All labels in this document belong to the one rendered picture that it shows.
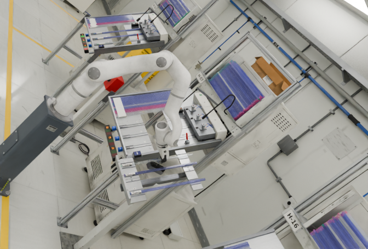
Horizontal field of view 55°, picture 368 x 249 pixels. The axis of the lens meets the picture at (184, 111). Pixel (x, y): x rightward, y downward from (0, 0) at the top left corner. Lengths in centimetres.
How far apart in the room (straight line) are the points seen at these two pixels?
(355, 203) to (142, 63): 143
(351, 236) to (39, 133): 182
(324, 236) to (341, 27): 305
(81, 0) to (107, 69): 487
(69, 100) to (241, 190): 252
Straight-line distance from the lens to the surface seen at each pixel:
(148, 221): 315
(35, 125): 230
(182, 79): 205
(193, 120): 270
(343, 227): 209
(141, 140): 259
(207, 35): 386
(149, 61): 202
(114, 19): 412
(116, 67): 209
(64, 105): 224
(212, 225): 428
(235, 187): 423
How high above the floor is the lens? 176
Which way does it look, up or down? 13 degrees down
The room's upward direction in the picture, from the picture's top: 49 degrees clockwise
